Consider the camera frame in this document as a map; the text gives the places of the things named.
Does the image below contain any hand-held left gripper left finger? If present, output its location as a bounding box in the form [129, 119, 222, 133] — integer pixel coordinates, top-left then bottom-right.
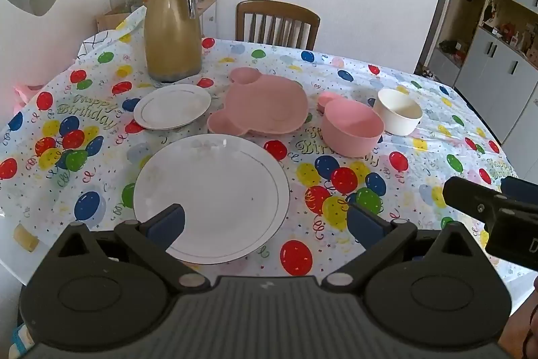
[50, 203, 212, 294]

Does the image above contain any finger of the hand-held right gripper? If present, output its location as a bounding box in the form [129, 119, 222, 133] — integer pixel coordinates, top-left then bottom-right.
[499, 176, 538, 203]
[444, 176, 506, 222]

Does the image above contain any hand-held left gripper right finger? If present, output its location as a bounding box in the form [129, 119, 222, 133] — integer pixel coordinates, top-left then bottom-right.
[322, 202, 492, 293]

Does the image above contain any large white plate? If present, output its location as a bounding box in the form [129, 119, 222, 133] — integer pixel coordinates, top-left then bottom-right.
[133, 134, 291, 265]

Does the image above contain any pink bowl with ears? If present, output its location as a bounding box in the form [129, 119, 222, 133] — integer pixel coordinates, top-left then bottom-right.
[316, 92, 385, 158]

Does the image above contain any cream white bowl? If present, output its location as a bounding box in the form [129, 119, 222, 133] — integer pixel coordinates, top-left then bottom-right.
[373, 88, 423, 136]

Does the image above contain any small white plate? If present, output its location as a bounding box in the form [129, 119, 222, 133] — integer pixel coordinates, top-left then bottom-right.
[133, 84, 212, 130]

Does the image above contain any pink bear-shaped plate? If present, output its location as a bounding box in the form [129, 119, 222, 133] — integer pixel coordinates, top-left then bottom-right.
[207, 67, 309, 138]

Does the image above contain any balloon print tablecloth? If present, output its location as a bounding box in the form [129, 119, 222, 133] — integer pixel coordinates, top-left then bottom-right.
[0, 12, 538, 292]

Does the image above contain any grey and wood storage cabinet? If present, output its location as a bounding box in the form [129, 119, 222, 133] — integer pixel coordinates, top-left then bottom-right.
[414, 0, 538, 149]

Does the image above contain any blue striped bag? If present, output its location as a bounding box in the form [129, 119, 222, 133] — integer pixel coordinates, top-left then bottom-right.
[6, 323, 40, 359]

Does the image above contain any gold thermos jug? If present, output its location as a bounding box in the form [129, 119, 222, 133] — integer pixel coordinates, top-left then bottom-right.
[144, 0, 203, 84]

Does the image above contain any wooden chair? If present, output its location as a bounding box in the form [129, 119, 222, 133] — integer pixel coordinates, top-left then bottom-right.
[235, 0, 321, 50]

